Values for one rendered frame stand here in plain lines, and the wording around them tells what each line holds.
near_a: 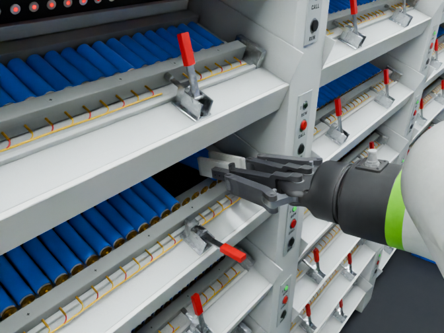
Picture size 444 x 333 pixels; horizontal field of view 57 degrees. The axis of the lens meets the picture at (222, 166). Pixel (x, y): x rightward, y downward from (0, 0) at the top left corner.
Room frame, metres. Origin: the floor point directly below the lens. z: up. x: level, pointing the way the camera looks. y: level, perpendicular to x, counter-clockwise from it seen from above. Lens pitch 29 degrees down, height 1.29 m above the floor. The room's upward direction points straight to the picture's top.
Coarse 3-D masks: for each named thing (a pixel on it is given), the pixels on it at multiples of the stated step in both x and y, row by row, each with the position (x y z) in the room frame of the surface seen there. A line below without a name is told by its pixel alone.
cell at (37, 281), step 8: (16, 248) 0.37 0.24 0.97; (8, 256) 0.36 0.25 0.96; (16, 256) 0.36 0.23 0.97; (24, 256) 0.36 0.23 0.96; (16, 264) 0.35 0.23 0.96; (24, 264) 0.35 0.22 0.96; (32, 264) 0.35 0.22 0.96; (24, 272) 0.34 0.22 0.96; (32, 272) 0.34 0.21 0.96; (40, 272) 0.34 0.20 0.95; (32, 280) 0.33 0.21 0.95; (40, 280) 0.33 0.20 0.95; (48, 280) 0.34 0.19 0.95; (32, 288) 0.33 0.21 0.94; (40, 288) 0.33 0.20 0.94
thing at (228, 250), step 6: (204, 234) 0.44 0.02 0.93; (204, 240) 0.43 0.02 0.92; (210, 240) 0.43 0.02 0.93; (216, 240) 0.43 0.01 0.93; (216, 246) 0.42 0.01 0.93; (222, 246) 0.42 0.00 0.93; (228, 246) 0.42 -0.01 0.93; (222, 252) 0.41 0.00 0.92; (228, 252) 0.41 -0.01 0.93; (234, 252) 0.40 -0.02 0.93; (240, 252) 0.41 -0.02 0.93; (234, 258) 0.40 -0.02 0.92; (240, 258) 0.39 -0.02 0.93
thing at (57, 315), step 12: (216, 204) 0.52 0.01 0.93; (204, 216) 0.49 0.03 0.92; (180, 228) 0.46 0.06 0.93; (168, 240) 0.44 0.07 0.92; (144, 252) 0.41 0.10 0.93; (132, 264) 0.39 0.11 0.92; (96, 288) 0.35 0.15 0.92; (84, 300) 0.33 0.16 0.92; (60, 312) 0.31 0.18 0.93; (48, 324) 0.30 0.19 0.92
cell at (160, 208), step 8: (136, 184) 0.51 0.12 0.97; (136, 192) 0.50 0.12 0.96; (144, 192) 0.49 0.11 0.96; (144, 200) 0.49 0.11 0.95; (152, 200) 0.48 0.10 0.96; (160, 200) 0.49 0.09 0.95; (152, 208) 0.48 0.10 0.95; (160, 208) 0.47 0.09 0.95; (168, 208) 0.48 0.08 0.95; (160, 216) 0.47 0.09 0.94
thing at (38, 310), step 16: (208, 192) 0.52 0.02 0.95; (224, 192) 0.53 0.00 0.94; (192, 208) 0.48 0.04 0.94; (208, 208) 0.50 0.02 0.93; (160, 224) 0.44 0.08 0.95; (176, 224) 0.45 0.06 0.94; (128, 240) 0.41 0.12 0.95; (144, 240) 0.41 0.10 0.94; (160, 240) 0.43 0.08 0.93; (112, 256) 0.38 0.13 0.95; (128, 256) 0.38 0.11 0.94; (80, 272) 0.35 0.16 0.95; (96, 272) 0.35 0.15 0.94; (112, 272) 0.37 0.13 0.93; (64, 288) 0.33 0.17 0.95; (80, 288) 0.33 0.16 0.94; (112, 288) 0.35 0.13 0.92; (32, 304) 0.30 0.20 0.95; (48, 304) 0.31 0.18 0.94; (64, 304) 0.32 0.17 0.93; (16, 320) 0.28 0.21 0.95; (32, 320) 0.29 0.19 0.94
